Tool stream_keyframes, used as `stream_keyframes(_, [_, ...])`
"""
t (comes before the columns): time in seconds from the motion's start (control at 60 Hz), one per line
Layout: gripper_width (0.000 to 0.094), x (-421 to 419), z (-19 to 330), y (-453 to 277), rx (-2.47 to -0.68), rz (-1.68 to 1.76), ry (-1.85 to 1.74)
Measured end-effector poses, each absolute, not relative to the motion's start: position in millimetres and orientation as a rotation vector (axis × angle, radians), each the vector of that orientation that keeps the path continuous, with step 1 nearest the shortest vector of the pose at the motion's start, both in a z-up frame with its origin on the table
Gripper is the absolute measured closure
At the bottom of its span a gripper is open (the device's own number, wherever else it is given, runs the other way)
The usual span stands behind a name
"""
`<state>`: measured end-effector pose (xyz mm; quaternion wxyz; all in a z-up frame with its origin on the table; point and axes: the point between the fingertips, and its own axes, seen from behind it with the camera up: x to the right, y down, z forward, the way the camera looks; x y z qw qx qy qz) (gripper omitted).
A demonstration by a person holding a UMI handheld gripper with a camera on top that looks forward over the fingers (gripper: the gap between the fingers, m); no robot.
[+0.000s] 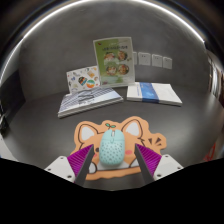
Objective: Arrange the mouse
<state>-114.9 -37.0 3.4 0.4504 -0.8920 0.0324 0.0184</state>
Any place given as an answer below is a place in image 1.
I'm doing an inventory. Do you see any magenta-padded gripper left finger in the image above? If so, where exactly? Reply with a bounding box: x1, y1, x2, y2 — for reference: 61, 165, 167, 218
44, 143, 96, 187

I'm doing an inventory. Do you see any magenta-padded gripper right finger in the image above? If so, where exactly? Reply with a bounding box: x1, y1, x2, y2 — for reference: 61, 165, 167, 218
133, 143, 185, 185

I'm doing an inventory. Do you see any mint green computer mouse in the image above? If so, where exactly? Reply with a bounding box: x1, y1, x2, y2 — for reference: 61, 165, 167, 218
98, 129, 127, 167

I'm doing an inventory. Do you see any orange corgi-shaped mouse pad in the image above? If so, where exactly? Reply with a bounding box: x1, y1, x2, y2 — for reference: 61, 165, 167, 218
70, 115, 167, 181

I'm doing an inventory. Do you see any grey striped book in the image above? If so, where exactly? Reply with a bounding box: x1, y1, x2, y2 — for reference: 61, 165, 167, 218
57, 86, 125, 119

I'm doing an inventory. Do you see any white book with blue band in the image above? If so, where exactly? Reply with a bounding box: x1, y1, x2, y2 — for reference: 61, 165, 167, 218
126, 81, 184, 107

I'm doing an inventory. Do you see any white card with colourful prints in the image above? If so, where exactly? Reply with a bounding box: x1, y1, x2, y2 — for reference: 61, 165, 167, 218
65, 65, 102, 95

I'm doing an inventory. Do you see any green picture book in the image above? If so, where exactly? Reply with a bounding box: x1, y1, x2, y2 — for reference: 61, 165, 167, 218
92, 36, 136, 89

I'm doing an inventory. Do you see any white ceiling light strip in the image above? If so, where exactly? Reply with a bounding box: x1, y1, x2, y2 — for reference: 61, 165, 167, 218
0, 0, 206, 86

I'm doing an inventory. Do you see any white wall socket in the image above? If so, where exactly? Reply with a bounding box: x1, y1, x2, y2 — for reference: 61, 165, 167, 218
151, 53, 164, 68
138, 51, 152, 67
162, 56, 174, 70
132, 51, 139, 66

